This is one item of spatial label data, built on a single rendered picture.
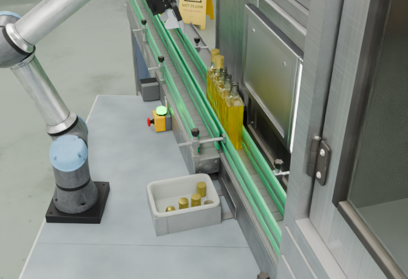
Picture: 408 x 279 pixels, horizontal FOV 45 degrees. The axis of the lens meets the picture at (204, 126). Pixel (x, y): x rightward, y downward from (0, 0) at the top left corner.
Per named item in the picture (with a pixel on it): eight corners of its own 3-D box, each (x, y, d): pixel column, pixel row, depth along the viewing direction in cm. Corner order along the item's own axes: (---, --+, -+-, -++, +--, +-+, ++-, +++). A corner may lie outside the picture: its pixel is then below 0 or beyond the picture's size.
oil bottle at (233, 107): (241, 148, 178) (244, 98, 166) (227, 151, 177) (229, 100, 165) (237, 140, 183) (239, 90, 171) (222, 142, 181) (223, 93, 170)
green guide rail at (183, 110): (199, 153, 175) (199, 134, 171) (197, 153, 175) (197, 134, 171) (130, -1, 316) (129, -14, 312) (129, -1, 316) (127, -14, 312)
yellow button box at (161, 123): (172, 130, 211) (171, 116, 207) (155, 133, 210) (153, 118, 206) (168, 122, 217) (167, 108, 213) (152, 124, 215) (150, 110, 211)
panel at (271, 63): (364, 244, 126) (391, 135, 108) (353, 245, 125) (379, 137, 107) (247, 84, 199) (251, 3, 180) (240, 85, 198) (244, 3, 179)
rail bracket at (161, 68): (166, 85, 220) (164, 57, 213) (150, 87, 218) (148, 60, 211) (164, 80, 223) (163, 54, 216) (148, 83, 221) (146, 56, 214)
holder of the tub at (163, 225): (236, 220, 166) (237, 203, 161) (156, 236, 159) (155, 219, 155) (221, 188, 179) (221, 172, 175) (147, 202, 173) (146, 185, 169)
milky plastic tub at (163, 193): (221, 222, 164) (221, 203, 159) (155, 236, 159) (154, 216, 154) (207, 190, 178) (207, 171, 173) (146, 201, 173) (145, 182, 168)
